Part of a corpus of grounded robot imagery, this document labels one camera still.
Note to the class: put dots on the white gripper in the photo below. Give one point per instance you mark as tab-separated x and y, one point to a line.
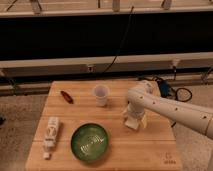
128	114

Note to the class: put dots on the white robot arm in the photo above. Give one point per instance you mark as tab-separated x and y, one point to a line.
141	97

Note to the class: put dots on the translucent plastic cup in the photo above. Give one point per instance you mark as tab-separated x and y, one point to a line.
101	93

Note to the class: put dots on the small white cube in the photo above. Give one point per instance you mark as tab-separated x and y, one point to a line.
46	155

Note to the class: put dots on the white sponge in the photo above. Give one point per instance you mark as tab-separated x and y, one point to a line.
133	124

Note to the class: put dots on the white tube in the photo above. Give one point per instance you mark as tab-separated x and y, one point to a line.
51	132

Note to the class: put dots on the red chili pepper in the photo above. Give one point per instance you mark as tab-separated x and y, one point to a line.
67	97

